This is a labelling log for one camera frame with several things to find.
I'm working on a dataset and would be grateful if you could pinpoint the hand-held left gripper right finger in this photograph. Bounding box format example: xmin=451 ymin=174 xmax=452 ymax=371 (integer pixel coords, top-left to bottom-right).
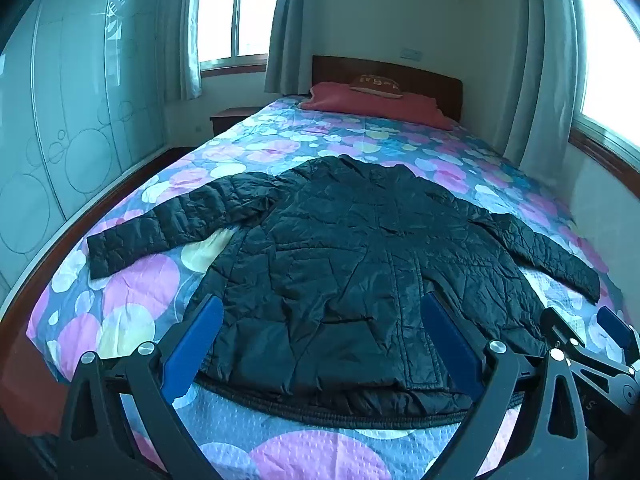
xmin=422 ymin=292 xmax=591 ymax=480

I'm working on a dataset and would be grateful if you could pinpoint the small brown printed cushion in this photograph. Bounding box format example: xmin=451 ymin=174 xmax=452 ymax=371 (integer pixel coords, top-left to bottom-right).
xmin=349 ymin=73 xmax=405 ymax=97

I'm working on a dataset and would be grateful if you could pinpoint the window with wooden sill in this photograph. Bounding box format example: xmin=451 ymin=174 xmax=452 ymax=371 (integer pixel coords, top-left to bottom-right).
xmin=199 ymin=0 xmax=286 ymax=79
xmin=567 ymin=0 xmax=640 ymax=186

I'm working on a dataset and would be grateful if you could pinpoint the black quilted puffer jacket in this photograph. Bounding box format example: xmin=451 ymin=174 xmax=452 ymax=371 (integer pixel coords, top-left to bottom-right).
xmin=86 ymin=154 xmax=601 ymax=430

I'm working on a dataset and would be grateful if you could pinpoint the bed with floral sheet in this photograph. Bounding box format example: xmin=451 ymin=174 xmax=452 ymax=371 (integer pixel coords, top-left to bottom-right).
xmin=25 ymin=94 xmax=640 ymax=480

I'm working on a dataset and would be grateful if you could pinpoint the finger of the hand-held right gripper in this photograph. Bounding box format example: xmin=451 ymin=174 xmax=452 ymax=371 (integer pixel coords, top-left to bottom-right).
xmin=542 ymin=306 xmax=633 ymax=386
xmin=597 ymin=305 xmax=640 ymax=366

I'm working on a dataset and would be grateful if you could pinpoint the red pillow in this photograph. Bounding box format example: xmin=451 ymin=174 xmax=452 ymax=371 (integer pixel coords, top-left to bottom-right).
xmin=298 ymin=81 xmax=453 ymax=131

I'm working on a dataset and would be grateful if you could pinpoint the pale curtain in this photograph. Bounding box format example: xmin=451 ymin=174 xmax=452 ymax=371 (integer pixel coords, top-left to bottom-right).
xmin=177 ymin=0 xmax=206 ymax=102
xmin=263 ymin=0 xmax=307 ymax=95
xmin=502 ymin=0 xmax=587 ymax=176

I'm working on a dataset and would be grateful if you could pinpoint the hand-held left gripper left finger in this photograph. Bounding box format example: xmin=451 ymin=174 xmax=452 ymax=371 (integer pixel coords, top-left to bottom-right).
xmin=57 ymin=294 xmax=224 ymax=480

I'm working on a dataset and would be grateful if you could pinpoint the dark wooden headboard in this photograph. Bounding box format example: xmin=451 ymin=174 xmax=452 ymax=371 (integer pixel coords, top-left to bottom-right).
xmin=312 ymin=55 xmax=464 ymax=123

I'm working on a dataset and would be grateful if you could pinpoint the glass door wardrobe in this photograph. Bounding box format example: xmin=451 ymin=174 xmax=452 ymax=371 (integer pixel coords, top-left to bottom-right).
xmin=0 ymin=0 xmax=173 ymax=306

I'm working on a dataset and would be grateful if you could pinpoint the wooden nightstand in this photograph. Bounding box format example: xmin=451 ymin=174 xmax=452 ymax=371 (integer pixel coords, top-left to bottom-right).
xmin=209 ymin=106 xmax=261 ymax=137

